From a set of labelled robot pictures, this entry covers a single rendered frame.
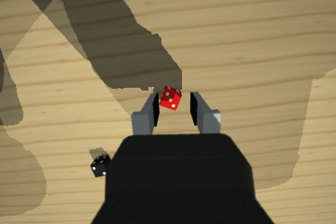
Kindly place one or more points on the black die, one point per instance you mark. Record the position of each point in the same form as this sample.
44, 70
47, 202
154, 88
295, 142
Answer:
99, 165

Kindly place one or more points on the red die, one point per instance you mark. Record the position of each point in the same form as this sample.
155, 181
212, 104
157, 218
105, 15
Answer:
170, 98

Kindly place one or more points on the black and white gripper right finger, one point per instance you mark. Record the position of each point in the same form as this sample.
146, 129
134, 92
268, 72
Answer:
206, 119

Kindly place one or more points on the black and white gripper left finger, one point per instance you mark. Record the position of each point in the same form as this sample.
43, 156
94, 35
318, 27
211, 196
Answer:
144, 121

